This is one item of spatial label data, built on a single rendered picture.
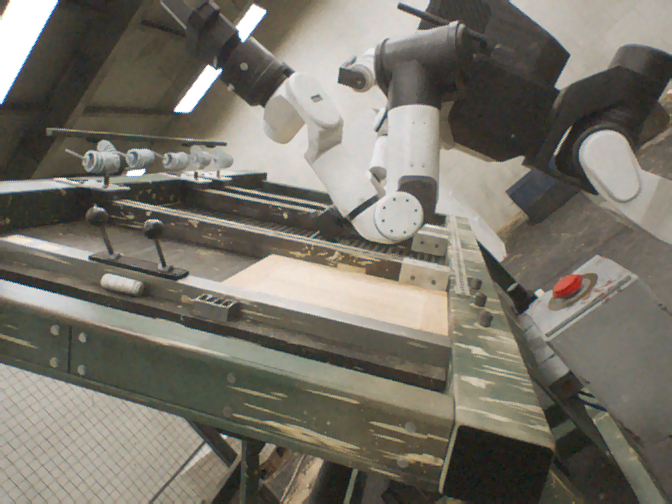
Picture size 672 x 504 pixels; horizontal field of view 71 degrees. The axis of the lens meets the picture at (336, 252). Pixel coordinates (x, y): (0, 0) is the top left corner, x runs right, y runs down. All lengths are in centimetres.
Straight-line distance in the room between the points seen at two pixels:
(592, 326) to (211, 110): 688
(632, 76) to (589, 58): 526
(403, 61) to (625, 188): 50
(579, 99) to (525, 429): 66
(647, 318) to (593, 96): 57
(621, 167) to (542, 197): 421
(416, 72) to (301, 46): 590
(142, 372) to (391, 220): 43
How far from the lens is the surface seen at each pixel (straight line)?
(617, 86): 108
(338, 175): 78
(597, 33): 639
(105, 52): 531
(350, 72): 106
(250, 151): 697
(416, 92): 82
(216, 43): 81
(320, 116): 78
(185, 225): 142
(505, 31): 102
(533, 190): 523
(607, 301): 59
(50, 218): 153
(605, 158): 104
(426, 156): 79
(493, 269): 281
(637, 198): 107
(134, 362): 74
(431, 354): 86
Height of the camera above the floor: 115
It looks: level
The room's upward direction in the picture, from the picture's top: 42 degrees counter-clockwise
